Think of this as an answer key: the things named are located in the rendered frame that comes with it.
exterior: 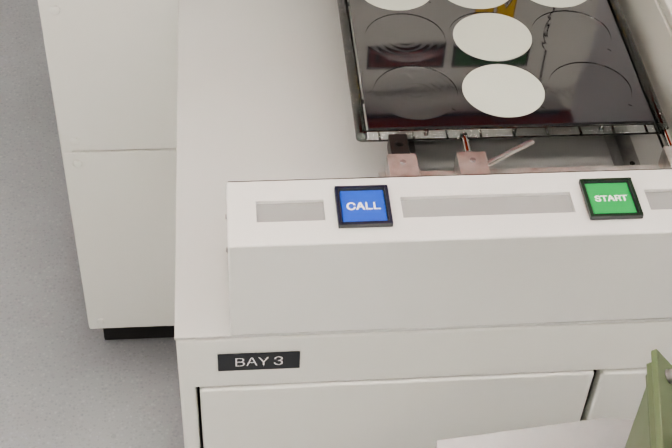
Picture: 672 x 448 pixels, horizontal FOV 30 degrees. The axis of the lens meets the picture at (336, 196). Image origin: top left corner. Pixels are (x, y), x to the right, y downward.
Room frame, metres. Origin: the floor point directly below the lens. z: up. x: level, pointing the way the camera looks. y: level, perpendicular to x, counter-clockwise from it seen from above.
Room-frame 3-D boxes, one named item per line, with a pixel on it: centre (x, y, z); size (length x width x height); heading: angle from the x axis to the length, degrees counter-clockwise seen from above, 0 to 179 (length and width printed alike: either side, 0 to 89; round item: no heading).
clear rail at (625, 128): (1.11, -0.21, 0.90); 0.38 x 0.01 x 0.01; 97
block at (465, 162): (1.02, -0.16, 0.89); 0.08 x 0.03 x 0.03; 7
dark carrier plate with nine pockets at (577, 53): (1.29, -0.18, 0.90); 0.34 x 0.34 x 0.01; 7
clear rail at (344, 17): (1.27, 0.00, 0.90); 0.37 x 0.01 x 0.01; 7
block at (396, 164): (1.01, -0.08, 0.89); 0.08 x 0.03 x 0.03; 7
